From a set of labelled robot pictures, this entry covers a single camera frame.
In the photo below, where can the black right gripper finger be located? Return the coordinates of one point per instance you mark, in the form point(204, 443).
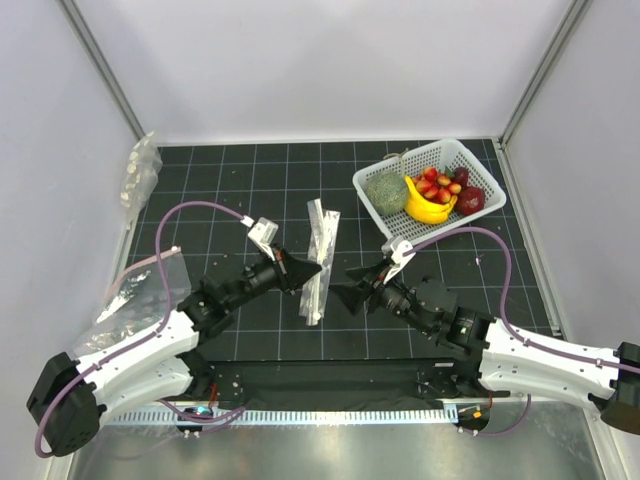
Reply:
point(352, 295)
point(367, 273)

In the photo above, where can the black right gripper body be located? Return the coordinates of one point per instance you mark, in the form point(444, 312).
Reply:
point(391, 296)

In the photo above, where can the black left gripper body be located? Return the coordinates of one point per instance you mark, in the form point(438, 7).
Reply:
point(264, 277)

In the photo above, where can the clear dotted zip bag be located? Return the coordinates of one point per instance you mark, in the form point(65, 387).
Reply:
point(324, 229)

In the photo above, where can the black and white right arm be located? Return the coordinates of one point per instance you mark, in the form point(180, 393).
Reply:
point(488, 355)

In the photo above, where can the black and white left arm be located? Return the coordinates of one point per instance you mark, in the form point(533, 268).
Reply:
point(145, 349)

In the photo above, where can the clear bag of snacks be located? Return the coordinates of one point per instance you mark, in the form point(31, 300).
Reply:
point(140, 178)

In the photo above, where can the yellow banana bunch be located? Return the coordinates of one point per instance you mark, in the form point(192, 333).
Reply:
point(426, 211)

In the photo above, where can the green netted melon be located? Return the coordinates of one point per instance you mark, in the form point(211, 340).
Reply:
point(387, 192)

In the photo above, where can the red lychee cluster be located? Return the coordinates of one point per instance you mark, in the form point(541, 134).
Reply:
point(436, 186)

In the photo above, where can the small dark red fruit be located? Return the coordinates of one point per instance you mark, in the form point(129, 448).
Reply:
point(461, 176)

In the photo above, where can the white plastic basket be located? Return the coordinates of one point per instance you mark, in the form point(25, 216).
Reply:
point(445, 155)

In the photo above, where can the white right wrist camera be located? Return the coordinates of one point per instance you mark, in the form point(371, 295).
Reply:
point(398, 252)

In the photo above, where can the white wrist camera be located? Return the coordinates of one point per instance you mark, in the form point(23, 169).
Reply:
point(398, 252)
point(261, 232)

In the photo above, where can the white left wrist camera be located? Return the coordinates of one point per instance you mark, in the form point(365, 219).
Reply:
point(261, 232)

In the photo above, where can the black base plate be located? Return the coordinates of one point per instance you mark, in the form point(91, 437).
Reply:
point(347, 385)

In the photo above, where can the white slotted cable duct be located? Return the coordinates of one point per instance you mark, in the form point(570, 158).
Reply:
point(161, 416)

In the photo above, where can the aluminium corner post left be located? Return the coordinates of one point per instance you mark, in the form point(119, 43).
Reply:
point(89, 43)

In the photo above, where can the aluminium corner post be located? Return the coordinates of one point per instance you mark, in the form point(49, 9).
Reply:
point(89, 43)
point(552, 54)

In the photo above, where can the aluminium corner post right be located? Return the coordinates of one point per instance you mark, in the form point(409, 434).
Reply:
point(552, 54)

